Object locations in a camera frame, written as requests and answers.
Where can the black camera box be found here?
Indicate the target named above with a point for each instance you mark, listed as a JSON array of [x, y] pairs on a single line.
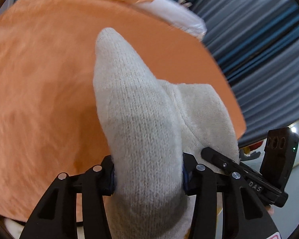
[[280, 152]]

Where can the person's right hand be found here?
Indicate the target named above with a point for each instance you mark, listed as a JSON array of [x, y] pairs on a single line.
[[270, 209]]

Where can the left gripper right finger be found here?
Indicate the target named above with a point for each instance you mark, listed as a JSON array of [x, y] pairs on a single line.
[[244, 215]]

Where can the white pillow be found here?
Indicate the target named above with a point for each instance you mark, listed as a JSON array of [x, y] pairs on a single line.
[[176, 15]]

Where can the cream knitted garment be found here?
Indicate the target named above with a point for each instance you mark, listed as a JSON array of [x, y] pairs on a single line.
[[149, 124]]

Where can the orange plush blanket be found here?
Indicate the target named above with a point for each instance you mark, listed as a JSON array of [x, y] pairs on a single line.
[[48, 120]]

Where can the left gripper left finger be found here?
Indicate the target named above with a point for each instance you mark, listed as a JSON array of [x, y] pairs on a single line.
[[55, 215]]

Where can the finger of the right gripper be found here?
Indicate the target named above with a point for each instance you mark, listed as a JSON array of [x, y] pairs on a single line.
[[226, 164]]

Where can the blue grey curtain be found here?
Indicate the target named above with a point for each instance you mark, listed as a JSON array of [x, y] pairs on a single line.
[[256, 45]]

